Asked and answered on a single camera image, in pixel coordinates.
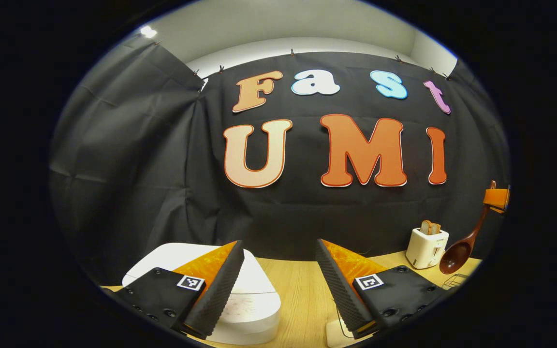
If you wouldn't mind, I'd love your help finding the brown wooden spoon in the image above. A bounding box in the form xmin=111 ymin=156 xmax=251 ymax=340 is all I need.
xmin=439 ymin=180 xmax=498 ymax=275

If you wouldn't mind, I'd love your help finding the white toaster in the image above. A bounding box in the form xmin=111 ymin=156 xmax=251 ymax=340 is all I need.
xmin=406 ymin=227 xmax=450 ymax=270

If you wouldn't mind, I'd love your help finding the metal wire chopstick holder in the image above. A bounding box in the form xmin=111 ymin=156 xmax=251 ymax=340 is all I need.
xmin=442 ymin=273 xmax=470 ymax=291

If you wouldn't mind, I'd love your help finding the black backdrop cloth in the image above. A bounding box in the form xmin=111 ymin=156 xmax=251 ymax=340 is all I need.
xmin=49 ymin=36 xmax=511 ymax=286

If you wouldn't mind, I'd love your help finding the white rice cooker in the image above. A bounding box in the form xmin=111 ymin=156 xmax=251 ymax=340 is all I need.
xmin=122 ymin=243 xmax=282 ymax=345

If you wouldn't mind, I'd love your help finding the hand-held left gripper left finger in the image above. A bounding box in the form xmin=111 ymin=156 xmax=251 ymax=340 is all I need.
xmin=114 ymin=240 xmax=246 ymax=340

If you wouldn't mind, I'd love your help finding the clear plastic rice container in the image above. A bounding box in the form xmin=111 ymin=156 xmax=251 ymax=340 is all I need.
xmin=326 ymin=309 xmax=357 ymax=348

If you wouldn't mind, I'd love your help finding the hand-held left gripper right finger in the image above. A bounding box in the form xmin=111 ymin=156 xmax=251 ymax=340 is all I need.
xmin=315 ymin=238 xmax=447 ymax=339

